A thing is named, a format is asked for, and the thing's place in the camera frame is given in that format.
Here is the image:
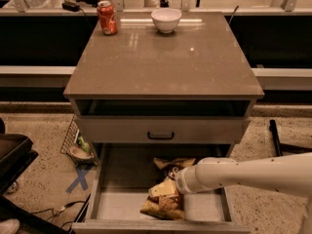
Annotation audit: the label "brown chip bag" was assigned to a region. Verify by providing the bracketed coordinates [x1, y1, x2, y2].
[140, 158, 195, 220]

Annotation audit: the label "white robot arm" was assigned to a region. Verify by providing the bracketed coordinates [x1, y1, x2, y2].
[148, 153, 312, 199]

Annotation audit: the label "open middle drawer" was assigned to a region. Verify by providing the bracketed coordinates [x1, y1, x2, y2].
[72, 144, 250, 234]

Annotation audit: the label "closed top drawer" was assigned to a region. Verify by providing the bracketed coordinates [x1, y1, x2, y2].
[76, 116, 250, 144]

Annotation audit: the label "grey drawer cabinet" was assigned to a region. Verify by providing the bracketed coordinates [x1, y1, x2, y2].
[64, 12, 263, 162]

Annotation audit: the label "black stand legs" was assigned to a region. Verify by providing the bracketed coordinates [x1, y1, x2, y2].
[269, 120, 312, 156]

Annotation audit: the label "white shoe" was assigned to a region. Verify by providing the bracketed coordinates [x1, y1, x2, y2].
[0, 218, 20, 234]

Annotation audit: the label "white bowl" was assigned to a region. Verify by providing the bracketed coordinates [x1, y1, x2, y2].
[151, 8, 181, 33]

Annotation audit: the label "orange soda can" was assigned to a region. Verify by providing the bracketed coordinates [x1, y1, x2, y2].
[97, 0, 118, 35]

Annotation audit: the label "black power adapter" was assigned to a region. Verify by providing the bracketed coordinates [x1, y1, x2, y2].
[62, 1, 80, 12]

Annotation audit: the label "black drawer handle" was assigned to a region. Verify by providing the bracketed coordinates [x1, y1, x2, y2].
[147, 132, 175, 140]

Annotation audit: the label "wire basket with items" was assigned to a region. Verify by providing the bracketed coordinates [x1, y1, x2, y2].
[60, 117, 97, 164]

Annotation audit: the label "black floor cables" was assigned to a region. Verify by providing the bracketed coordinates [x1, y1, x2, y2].
[30, 193, 92, 234]

